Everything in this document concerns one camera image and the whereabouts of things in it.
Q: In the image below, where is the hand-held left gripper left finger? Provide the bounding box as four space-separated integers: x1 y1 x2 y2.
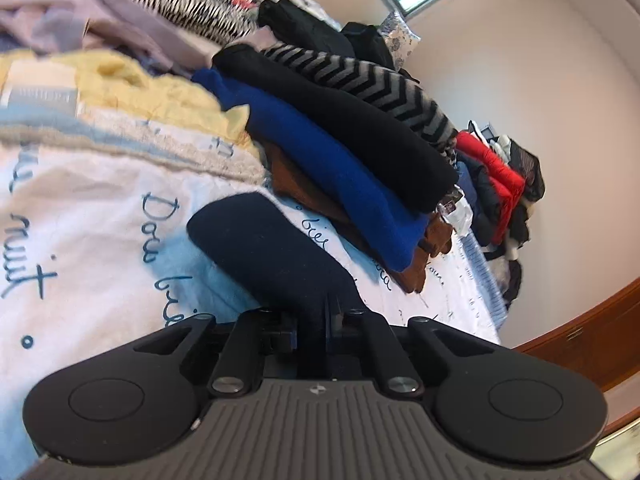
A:
132 308 300 399

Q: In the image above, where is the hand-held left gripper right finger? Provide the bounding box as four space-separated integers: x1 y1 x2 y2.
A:
325 305 501 400

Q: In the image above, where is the dark navy small garment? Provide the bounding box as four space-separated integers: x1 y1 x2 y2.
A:
186 192 368 376

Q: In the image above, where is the black clothes heap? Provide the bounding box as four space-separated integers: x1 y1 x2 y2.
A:
257 0 396 71

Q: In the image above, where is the folded brown garment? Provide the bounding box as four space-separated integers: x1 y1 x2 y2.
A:
262 140 455 295

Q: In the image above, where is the light blue quilted mattress pad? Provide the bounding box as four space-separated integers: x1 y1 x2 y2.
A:
462 235 507 333

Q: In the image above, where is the small clear plastic bag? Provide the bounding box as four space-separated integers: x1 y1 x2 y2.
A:
437 192 475 237

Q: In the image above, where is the folded blue garment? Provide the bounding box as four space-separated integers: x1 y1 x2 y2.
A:
192 67 432 271

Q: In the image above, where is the black hanging garment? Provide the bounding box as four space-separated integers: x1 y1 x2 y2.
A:
482 200 532 311

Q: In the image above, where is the navy jacket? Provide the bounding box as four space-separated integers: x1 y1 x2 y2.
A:
452 152 503 248

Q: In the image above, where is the folded black garment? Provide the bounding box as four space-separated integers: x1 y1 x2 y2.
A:
212 44 460 213

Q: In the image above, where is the white script printed bedsheet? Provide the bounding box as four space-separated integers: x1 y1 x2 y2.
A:
0 145 503 466

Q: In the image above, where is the red jacket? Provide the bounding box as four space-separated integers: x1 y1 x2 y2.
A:
455 131 527 246

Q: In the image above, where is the grey black chevron garment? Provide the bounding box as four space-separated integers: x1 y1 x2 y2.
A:
260 44 460 156

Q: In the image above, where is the dark plaid garment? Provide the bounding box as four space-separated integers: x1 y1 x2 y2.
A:
505 137 547 203

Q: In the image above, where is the brown wooden door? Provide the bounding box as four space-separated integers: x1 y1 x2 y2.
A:
515 277 640 393

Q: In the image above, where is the yellow cloth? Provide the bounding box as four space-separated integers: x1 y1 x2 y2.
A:
0 50 251 143

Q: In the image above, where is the light blue beige blanket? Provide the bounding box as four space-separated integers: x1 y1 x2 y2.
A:
0 105 268 186

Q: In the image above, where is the blue floral pillow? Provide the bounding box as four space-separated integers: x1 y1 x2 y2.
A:
379 10 422 71

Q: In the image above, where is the zebra striped floral cloth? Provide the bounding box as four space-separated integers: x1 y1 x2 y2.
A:
125 0 281 46

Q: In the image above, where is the white grey folded cloth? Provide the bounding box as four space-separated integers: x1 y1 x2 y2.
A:
0 57 83 111

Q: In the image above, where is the lavender cloth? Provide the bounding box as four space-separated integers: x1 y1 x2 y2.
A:
0 0 216 68

